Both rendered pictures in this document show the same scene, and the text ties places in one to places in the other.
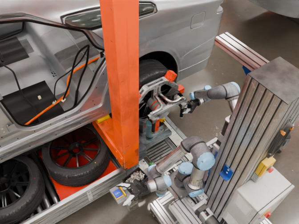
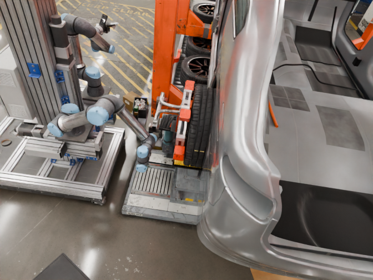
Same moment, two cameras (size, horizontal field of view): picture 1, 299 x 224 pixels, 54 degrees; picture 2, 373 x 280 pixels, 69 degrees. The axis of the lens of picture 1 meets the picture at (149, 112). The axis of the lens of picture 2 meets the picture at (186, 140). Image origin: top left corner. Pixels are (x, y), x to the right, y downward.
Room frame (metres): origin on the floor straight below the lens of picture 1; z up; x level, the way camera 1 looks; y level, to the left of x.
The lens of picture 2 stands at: (2.93, -1.36, 2.36)
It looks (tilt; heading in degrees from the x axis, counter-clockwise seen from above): 46 degrees down; 124
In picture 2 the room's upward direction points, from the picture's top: 10 degrees clockwise
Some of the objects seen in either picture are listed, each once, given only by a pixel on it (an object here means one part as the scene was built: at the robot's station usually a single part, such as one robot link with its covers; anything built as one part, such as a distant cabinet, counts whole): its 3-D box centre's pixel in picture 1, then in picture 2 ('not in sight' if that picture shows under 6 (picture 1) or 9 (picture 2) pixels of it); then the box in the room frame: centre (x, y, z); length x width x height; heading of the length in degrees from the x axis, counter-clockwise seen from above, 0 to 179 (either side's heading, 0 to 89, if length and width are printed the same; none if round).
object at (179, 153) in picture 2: (178, 90); (179, 153); (2.15, -0.29, 0.85); 0.09 x 0.08 x 0.07; 126
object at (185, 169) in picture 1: (186, 171); (92, 75); (1.13, -0.30, 0.98); 0.13 x 0.12 x 0.14; 22
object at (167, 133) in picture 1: (146, 132); (190, 181); (2.12, 0.03, 0.13); 0.50 x 0.36 x 0.10; 126
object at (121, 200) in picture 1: (133, 186); (140, 111); (1.26, 0.12, 0.44); 0.43 x 0.17 x 0.03; 126
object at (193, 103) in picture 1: (193, 104); not in sight; (1.95, -0.43, 0.86); 0.12 x 0.08 x 0.09; 126
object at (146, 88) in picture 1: (154, 102); (182, 124); (1.96, -0.04, 0.85); 0.54 x 0.07 x 0.54; 126
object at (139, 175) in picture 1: (135, 180); (140, 107); (1.28, 0.10, 0.51); 0.20 x 0.14 x 0.13; 134
